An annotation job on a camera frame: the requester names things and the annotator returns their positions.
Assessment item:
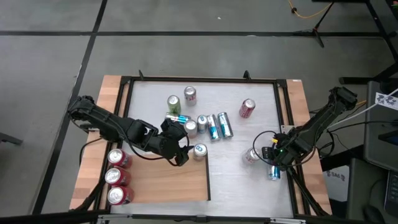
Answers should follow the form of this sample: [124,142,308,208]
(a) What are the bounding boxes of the red soda can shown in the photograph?
[106,185,135,206]
[104,167,132,187]
[107,148,134,169]

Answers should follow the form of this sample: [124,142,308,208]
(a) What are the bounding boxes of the silver Diet Coke can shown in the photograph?
[241,146,261,165]
[183,86,198,107]

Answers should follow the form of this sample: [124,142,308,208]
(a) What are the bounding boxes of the yellow cable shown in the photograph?
[286,0,334,19]

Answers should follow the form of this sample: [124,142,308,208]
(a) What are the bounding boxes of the black rig beam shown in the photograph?
[0,210,109,224]

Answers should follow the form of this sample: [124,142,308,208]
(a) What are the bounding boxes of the black tripod stand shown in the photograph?
[294,0,338,48]

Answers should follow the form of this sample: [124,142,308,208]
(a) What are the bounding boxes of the black keyboard device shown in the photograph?
[384,169,398,215]

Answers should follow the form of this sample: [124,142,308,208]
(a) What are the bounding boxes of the white cable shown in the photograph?
[328,88,398,129]

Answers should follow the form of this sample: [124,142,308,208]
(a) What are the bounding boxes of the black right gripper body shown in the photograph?
[273,133,307,171]

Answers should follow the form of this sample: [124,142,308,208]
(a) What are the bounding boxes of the green soda can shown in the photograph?
[167,95,182,115]

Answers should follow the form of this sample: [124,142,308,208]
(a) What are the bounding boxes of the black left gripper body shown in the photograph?
[146,118,189,159]

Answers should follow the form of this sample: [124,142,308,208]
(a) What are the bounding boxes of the white fiducial marker sheet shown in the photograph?
[374,91,398,111]

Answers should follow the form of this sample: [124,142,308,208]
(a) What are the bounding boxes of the grey cabinet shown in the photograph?
[363,80,398,172]

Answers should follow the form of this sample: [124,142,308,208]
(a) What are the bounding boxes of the dark grey chair base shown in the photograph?
[0,132,24,146]

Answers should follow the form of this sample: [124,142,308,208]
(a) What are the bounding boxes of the light blue Red Bull can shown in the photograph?
[193,142,208,162]

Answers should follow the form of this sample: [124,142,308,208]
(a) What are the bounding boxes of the black desk leg frame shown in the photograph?
[312,0,398,85]

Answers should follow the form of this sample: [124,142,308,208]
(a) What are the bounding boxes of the light wooden board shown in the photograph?
[109,149,212,206]

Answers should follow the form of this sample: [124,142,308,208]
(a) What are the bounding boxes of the white orange Spindrift can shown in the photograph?
[183,119,198,139]

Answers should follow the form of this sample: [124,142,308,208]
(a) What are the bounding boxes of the white labelled box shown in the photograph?
[323,164,351,203]

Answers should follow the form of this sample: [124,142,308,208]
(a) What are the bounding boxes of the grey metal rail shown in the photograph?
[96,213,307,224]

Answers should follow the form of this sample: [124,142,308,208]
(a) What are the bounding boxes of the red Coca-Cola can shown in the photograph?
[238,98,256,119]

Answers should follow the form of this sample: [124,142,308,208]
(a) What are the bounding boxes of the dark grey bin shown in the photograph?
[346,157,398,224]

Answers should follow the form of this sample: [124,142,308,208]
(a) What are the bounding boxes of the black metal table frame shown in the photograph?
[104,76,304,218]

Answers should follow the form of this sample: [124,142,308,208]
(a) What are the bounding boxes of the blue silver Red Bull can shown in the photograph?
[217,111,234,139]
[164,112,192,125]
[268,164,282,182]
[206,113,223,141]
[197,114,208,134]

